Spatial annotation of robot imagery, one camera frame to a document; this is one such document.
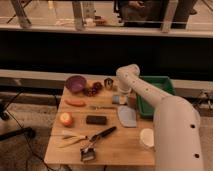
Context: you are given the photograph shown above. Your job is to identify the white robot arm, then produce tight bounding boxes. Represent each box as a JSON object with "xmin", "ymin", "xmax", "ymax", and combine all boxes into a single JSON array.
[{"xmin": 116, "ymin": 64, "xmax": 205, "ymax": 171}]

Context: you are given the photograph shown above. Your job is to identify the purple bowl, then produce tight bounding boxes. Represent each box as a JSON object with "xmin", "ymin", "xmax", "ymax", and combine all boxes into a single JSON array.
[{"xmin": 65, "ymin": 75, "xmax": 87, "ymax": 93}]

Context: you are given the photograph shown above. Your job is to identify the dark red grapes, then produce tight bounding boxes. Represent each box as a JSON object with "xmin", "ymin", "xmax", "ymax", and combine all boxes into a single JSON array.
[{"xmin": 83, "ymin": 82, "xmax": 103, "ymax": 97}]

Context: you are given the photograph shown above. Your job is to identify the metal fork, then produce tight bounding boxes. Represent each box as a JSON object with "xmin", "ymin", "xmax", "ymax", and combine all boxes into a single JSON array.
[{"xmin": 89, "ymin": 106, "xmax": 115, "ymax": 110}]

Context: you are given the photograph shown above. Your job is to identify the black rectangular block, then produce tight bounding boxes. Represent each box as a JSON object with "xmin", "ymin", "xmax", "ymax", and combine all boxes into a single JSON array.
[{"xmin": 86, "ymin": 115, "xmax": 107, "ymax": 125}]

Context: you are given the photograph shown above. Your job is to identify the orange carrot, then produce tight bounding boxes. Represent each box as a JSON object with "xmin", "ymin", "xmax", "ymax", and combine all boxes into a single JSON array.
[{"xmin": 65, "ymin": 99, "xmax": 86, "ymax": 107}]

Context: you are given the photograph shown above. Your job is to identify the green plastic tray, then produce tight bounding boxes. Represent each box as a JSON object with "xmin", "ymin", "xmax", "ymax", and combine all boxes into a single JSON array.
[{"xmin": 136, "ymin": 76, "xmax": 175, "ymax": 119}]

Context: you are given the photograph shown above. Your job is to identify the red yellow apple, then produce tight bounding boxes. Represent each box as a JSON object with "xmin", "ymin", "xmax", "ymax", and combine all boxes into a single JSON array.
[{"xmin": 59, "ymin": 112, "xmax": 73, "ymax": 127}]

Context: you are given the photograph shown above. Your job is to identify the white cup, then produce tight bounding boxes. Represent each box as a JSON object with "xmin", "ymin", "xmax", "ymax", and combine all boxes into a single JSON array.
[{"xmin": 139, "ymin": 128, "xmax": 154, "ymax": 149}]

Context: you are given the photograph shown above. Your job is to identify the seated person in background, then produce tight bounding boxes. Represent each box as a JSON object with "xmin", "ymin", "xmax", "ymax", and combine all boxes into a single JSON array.
[{"xmin": 114, "ymin": 0, "xmax": 166, "ymax": 28}]

